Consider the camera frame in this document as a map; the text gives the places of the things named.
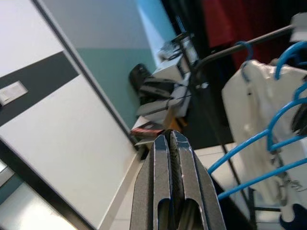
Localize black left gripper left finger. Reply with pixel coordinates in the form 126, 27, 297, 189
130, 133, 174, 230

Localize black floor mat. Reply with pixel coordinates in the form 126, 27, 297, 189
165, 91, 235, 150

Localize white box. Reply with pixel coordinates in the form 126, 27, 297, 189
153, 59, 190, 80

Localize white printed t-shirt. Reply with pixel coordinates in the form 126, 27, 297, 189
221, 59, 307, 216

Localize red shirt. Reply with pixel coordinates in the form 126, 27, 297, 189
202, 0, 273, 71

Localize dark navy garment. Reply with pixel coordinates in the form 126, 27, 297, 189
279, 203, 307, 230

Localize blue wire hanger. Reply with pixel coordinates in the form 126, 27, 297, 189
207, 41, 307, 201
234, 41, 255, 81

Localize black metal clothes rack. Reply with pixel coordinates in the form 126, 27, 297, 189
189, 23, 296, 230

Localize grey garment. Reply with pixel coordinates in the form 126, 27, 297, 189
289, 11, 307, 42

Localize white wall switch plate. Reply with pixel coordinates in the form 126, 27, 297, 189
0, 80, 28, 106

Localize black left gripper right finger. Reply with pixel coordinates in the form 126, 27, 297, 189
170, 130, 227, 230

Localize long black hanging garment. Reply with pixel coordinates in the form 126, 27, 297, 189
159, 0, 212, 63

